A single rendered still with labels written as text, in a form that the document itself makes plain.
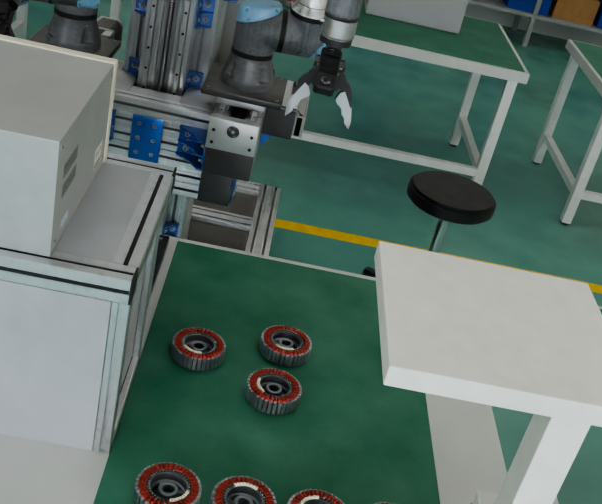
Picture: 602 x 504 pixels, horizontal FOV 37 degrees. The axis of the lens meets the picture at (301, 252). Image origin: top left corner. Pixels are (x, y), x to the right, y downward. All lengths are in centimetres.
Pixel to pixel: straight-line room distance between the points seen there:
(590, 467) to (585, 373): 192
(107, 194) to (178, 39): 103
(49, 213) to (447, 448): 92
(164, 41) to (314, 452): 136
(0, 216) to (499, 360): 78
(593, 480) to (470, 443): 137
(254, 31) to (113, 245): 109
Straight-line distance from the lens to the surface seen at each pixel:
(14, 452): 166
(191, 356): 185
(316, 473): 170
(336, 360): 199
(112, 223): 159
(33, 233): 146
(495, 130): 461
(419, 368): 124
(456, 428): 192
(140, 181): 174
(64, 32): 257
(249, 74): 250
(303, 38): 248
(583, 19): 836
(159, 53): 268
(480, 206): 338
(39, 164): 140
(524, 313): 145
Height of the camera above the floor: 190
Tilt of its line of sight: 29 degrees down
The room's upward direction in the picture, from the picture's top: 14 degrees clockwise
